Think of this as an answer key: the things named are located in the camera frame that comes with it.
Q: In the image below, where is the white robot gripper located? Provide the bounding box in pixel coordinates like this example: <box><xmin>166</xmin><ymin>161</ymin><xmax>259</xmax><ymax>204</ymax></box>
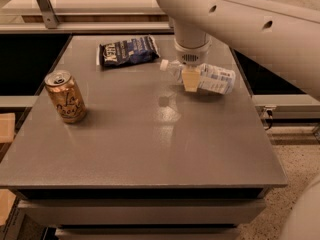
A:
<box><xmin>174</xmin><ymin>41</ymin><xmax>211</xmax><ymax>92</ymax></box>

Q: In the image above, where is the clear plastic water bottle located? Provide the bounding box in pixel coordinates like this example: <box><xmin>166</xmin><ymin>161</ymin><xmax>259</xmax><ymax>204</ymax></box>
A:
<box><xmin>160</xmin><ymin>59</ymin><xmax>236</xmax><ymax>95</ymax></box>

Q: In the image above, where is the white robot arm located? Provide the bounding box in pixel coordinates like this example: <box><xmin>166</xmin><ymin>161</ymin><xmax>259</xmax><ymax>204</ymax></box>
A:
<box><xmin>156</xmin><ymin>0</ymin><xmax>320</xmax><ymax>100</ymax></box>

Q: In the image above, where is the blue chip bag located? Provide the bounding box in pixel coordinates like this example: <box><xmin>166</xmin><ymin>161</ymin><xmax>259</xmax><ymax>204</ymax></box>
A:
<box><xmin>98</xmin><ymin>35</ymin><xmax>160</xmax><ymax>68</ymax></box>

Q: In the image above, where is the gold LaCroix soda can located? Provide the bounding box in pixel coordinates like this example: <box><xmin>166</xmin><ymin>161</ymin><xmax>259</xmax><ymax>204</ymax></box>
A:
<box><xmin>45</xmin><ymin>70</ymin><xmax>87</xmax><ymax>124</ymax></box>

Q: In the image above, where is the grey cabinet drawer front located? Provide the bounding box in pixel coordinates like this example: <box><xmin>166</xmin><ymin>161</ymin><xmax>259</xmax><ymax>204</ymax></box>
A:
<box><xmin>19</xmin><ymin>199</ymin><xmax>266</xmax><ymax>226</ymax></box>

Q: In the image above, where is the tan cardboard box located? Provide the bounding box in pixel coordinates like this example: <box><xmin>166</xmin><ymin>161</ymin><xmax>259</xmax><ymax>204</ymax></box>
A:
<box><xmin>0</xmin><ymin>113</ymin><xmax>15</xmax><ymax>143</ymax></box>

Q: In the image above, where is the lower grey drawer front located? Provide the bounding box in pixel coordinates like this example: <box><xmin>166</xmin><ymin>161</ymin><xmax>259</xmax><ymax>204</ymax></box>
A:
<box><xmin>55</xmin><ymin>228</ymin><xmax>239</xmax><ymax>240</ymax></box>

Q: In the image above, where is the left metal frame bracket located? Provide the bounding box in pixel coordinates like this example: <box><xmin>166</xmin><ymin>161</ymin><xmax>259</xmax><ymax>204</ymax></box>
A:
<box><xmin>36</xmin><ymin>0</ymin><xmax>59</xmax><ymax>29</ymax></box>

